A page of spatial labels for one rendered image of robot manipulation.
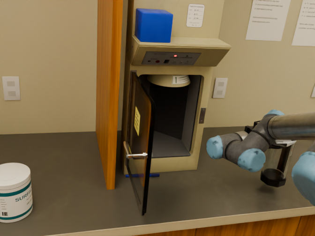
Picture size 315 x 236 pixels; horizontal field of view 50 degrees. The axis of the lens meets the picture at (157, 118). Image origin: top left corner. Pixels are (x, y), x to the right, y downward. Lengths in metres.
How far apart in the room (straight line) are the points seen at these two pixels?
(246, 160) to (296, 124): 0.19
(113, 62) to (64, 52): 0.55
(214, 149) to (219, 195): 0.29
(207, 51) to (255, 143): 0.34
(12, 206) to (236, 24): 1.29
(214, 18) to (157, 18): 0.26
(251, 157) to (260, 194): 0.40
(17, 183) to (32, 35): 0.72
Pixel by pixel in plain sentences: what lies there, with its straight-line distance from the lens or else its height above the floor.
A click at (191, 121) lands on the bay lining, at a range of 1.42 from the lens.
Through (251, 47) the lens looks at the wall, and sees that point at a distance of 1.87.
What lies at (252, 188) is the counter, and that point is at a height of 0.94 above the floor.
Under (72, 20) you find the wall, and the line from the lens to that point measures 1.60.
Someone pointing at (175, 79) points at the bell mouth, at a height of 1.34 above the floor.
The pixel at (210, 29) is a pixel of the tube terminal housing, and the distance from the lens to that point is 1.27.
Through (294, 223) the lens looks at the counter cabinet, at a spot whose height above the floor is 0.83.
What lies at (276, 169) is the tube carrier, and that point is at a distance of 1.41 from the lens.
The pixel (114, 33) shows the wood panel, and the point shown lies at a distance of 1.09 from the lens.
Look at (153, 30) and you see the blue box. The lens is 1.09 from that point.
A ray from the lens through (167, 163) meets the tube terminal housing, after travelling 1.44.
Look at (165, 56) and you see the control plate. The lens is 1.16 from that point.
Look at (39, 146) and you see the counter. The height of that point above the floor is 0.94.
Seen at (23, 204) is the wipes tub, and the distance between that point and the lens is 1.20.
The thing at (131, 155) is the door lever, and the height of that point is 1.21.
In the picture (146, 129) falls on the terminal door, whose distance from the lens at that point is 0.99.
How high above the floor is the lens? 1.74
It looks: 24 degrees down
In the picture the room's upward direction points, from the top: 6 degrees clockwise
